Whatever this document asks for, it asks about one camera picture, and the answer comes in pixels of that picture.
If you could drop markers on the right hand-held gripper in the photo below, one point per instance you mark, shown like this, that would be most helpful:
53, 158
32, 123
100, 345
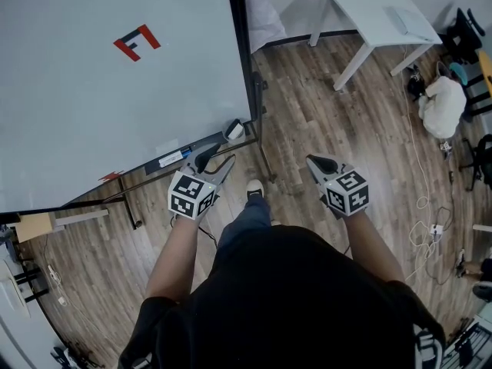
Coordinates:
348, 194

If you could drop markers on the person's blue jeans leg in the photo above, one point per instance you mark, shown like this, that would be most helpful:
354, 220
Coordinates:
246, 217

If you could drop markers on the black whiteboard box tray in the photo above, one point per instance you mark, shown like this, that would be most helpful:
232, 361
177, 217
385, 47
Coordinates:
153, 168

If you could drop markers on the person's left forearm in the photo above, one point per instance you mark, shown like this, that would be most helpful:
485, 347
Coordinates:
173, 256

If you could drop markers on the silver laptop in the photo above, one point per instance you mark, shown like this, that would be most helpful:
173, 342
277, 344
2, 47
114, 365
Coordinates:
409, 21

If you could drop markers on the person's right forearm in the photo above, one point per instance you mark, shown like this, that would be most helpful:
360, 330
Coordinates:
373, 244

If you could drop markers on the small white plastic holder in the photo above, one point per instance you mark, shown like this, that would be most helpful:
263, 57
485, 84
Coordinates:
233, 130

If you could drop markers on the black whiteboard stand frame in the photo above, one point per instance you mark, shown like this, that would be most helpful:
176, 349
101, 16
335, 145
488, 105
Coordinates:
262, 129

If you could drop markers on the black shoes pair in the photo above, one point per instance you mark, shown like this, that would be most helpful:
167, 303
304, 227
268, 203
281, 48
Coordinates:
415, 83

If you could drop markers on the white and blue eraser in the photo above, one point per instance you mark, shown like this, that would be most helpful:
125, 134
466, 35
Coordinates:
171, 159

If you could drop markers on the yellow board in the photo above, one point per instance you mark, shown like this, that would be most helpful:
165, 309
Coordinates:
486, 73

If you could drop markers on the white curtain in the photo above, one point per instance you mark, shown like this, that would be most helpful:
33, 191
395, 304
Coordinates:
263, 10

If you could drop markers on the large white whiteboard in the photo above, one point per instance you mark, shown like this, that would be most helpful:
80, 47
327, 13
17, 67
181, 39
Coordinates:
96, 110

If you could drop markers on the white plastic bag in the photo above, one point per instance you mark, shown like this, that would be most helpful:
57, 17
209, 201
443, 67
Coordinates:
442, 104

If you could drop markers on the red tape mark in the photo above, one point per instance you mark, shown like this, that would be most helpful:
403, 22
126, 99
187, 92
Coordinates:
111, 176

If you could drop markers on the person's white shoe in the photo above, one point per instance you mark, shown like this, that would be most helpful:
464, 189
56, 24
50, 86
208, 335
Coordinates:
254, 187

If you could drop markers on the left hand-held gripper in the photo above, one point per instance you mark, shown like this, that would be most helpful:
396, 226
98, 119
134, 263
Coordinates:
190, 196

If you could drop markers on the person's black shirt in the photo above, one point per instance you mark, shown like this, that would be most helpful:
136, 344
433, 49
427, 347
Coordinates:
288, 302

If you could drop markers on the pale wooden beam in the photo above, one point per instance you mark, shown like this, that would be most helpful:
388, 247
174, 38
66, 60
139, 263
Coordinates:
82, 218

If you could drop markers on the brown cardboard box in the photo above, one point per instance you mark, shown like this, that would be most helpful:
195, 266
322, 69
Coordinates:
35, 227

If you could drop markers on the white power strip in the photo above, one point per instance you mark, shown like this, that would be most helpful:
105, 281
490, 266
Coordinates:
54, 275

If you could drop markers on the white table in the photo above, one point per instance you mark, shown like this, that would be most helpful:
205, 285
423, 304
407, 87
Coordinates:
365, 10

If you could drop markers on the black office chair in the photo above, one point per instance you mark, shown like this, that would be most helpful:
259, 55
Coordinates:
463, 37
482, 160

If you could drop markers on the white power adapter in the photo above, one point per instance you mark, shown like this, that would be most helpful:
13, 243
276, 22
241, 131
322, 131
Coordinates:
437, 231

